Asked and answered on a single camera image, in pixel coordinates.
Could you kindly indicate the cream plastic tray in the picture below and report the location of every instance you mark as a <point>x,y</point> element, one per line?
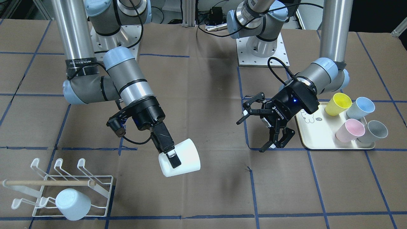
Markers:
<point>317,131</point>

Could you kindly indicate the pink plastic cup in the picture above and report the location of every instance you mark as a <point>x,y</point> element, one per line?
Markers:
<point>350,130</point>

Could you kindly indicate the white wire cup rack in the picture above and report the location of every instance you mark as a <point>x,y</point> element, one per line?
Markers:
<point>43,192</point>

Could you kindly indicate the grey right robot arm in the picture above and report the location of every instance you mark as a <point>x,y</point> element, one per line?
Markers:
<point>100,65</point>

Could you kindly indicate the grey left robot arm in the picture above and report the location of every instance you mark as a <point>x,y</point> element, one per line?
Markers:
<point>326,73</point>

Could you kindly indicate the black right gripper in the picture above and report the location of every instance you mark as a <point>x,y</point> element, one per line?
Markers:
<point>148,114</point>

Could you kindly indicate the light blue plastic cup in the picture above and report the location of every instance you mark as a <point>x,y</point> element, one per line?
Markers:
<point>73,204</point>

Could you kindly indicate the yellow plastic cup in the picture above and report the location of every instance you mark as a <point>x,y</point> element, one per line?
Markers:
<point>338,104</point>

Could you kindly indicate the grey plastic cup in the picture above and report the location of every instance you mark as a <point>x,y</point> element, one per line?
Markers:
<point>374,130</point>

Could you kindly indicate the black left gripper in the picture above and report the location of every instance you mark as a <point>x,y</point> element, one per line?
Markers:
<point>284,109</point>

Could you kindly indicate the pale green plastic cup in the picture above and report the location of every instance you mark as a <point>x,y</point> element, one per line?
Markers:
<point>188,156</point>

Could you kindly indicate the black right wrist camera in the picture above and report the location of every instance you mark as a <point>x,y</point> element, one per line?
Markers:
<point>117,121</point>

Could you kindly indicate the aluminium frame post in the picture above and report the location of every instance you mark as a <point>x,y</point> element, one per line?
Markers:
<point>188,11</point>

